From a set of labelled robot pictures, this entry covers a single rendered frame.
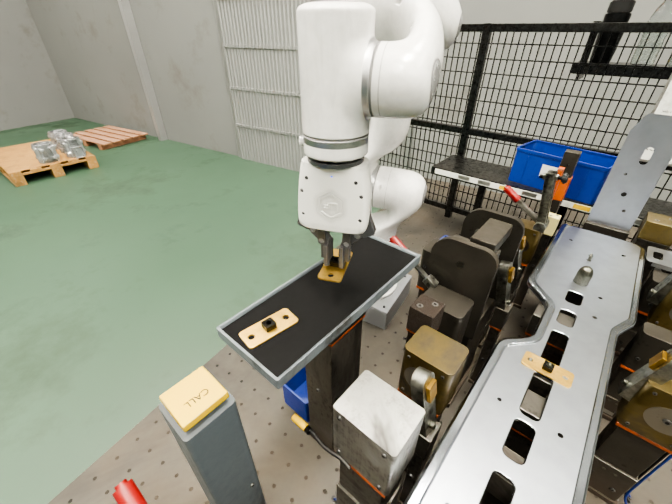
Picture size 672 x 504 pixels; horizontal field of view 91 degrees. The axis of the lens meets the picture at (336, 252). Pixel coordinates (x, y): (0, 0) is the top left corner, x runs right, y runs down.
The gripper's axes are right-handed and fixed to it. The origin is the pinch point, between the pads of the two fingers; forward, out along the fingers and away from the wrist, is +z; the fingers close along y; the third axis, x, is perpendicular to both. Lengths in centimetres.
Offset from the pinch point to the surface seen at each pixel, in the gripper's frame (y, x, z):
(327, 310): 0.1, -5.2, 7.8
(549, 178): 44, 54, 4
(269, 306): -9.2, -6.9, 7.8
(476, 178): 32, 97, 21
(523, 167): 48, 95, 15
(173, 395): -13.8, -24.4, 7.8
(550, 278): 47, 37, 24
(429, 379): 17.0, -9.2, 13.8
